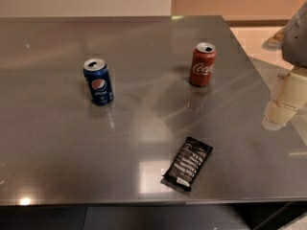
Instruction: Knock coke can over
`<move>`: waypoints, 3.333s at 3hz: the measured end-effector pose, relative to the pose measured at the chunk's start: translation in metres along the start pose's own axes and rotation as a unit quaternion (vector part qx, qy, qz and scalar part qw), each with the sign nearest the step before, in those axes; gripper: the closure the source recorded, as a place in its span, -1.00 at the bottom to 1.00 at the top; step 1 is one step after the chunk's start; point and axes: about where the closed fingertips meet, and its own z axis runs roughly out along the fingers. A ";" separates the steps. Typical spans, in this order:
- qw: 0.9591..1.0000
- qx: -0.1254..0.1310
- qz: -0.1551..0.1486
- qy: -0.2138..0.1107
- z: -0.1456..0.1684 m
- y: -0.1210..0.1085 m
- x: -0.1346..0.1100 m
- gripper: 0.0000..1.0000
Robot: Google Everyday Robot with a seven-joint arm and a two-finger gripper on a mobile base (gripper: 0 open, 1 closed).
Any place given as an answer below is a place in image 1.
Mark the black snack bar wrapper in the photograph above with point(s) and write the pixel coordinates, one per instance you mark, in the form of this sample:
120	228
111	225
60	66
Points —
187	164

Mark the blue pepsi can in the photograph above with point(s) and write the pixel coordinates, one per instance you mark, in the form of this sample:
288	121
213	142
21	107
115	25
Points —
96	74

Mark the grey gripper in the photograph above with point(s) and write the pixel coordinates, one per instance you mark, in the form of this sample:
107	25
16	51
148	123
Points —
295	43

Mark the red coke can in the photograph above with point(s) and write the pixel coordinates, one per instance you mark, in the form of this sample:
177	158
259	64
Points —
203	60

